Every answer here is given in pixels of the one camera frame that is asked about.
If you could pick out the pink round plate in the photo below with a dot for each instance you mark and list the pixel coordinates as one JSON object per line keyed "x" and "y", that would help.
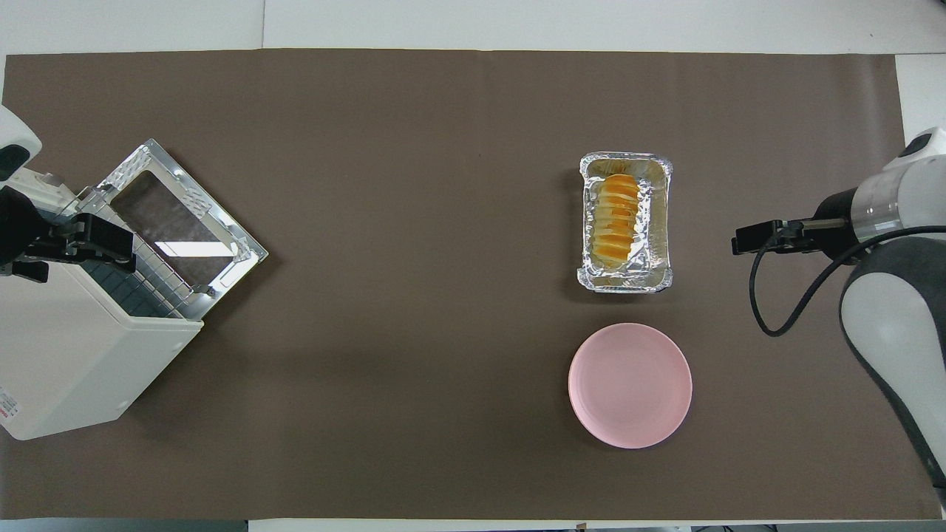
{"x": 630, "y": 386}

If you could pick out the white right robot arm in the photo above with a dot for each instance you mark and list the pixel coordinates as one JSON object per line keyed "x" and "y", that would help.
{"x": 887, "y": 310}

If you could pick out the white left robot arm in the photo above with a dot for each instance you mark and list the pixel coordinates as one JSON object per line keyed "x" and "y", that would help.
{"x": 18, "y": 140}

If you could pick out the glass oven door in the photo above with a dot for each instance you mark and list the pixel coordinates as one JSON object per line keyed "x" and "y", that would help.
{"x": 174, "y": 222}

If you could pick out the metal oven rack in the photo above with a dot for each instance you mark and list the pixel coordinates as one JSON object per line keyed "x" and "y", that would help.
{"x": 159, "y": 273}

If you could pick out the brown table mat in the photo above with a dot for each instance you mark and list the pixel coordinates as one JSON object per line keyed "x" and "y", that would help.
{"x": 369, "y": 332}

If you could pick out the cream toaster oven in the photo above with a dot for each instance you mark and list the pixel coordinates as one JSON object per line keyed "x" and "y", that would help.
{"x": 74, "y": 355}

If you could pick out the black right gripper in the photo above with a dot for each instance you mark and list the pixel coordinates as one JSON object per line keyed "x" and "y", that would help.
{"x": 835, "y": 225}

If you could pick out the aluminium foil tray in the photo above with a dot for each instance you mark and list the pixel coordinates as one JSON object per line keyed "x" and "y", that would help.
{"x": 654, "y": 251}

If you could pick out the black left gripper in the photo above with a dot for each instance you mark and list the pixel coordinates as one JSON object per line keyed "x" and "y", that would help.
{"x": 18, "y": 233}

